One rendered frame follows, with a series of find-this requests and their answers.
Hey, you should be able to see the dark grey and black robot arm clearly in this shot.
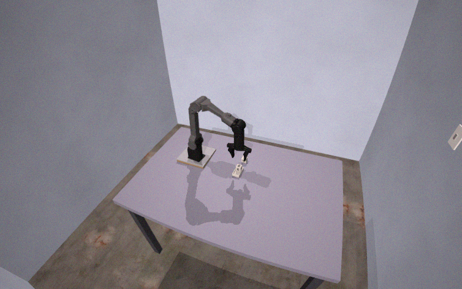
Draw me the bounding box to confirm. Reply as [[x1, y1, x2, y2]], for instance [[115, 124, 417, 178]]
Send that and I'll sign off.
[[187, 96, 246, 162]]

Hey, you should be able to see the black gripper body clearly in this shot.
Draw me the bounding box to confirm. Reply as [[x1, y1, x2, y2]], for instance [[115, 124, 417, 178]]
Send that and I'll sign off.
[[227, 141, 252, 153]]

